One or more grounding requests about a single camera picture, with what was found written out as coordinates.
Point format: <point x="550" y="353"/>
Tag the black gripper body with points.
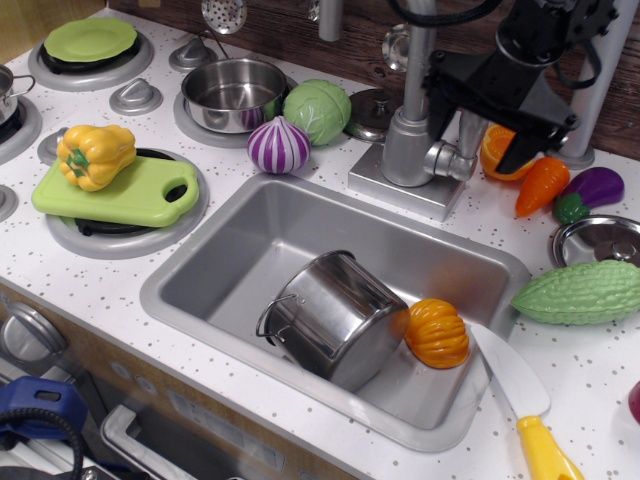
<point x="508" y="85"/>

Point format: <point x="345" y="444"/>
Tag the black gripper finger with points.
<point x="525" y="144"/>
<point x="442" y="106"/>

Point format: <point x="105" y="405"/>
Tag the silver faucet lever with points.
<point x="472" y="128"/>

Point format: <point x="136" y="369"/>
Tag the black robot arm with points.
<point x="583" y="20"/>

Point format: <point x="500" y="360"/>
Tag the orange pepper half toy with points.
<point x="496" y="140"/>

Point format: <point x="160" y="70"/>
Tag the orange carrot toy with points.
<point x="547" y="178"/>

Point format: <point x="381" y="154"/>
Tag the grey support pole right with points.
<point x="577" y="153"/>

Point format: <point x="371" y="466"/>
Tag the grey support pole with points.
<point x="577" y="153"/>
<point x="330" y="19"/>

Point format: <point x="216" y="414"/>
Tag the silver toy faucet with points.
<point x="410" y="170"/>

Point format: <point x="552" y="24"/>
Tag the steel lid behind faucet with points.
<point x="371" y="113"/>

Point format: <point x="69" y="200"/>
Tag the hanging steel ladle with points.
<point x="395" y="47"/>

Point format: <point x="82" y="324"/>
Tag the purple eggplant toy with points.
<point x="592" y="188"/>

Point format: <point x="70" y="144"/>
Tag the steel pot lid right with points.
<point x="596" y="238"/>

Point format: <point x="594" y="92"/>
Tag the green cabbage toy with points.
<point x="320" y="108"/>

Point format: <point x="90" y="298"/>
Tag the grey support pole centre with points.
<point x="330" y="19"/>

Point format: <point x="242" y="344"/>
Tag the green bitter gourd toy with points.
<point x="581" y="294"/>

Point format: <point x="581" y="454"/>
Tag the purple striped onion toy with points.
<point x="279" y="147"/>

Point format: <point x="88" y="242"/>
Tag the orange pumpkin half toy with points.
<point x="437" y="335"/>

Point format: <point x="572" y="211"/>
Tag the steel saucepan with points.
<point x="231" y="96"/>

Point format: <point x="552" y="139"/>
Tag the hanging steel skimmer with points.
<point x="225" y="17"/>

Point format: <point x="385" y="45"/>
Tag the steel pot in sink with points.
<point x="336" y="320"/>

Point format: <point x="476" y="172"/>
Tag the grey stove knob top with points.
<point x="193" y="54"/>

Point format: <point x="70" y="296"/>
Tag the grey stove knob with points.
<point x="47" y="148"/>
<point x="136" y="98"/>
<point x="193" y="54"/>

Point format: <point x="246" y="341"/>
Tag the grey sink basin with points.
<point x="217" y="284"/>

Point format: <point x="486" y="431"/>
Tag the purple toy at edge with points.
<point x="633" y="402"/>

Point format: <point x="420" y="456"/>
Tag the green cutting board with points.
<point x="150" y="192"/>

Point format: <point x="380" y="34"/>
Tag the grey stove knob middle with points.
<point x="136" y="98"/>

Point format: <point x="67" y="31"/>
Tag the white yellow toy knife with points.
<point x="529" y="400"/>

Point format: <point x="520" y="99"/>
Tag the yellow bell pepper toy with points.
<point x="91" y="157"/>

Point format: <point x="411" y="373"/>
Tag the green toy plate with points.
<point x="90" y="40"/>

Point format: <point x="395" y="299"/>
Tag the grey stove knob left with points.
<point x="47" y="148"/>

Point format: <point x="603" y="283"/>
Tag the small steel pot left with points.
<point x="10" y="93"/>

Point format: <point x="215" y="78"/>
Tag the grey oven knob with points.
<point x="28" y="336"/>

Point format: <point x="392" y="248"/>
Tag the blue clamp device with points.
<point x="37" y="408"/>

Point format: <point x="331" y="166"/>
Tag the oven door handle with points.
<point x="120" y="430"/>

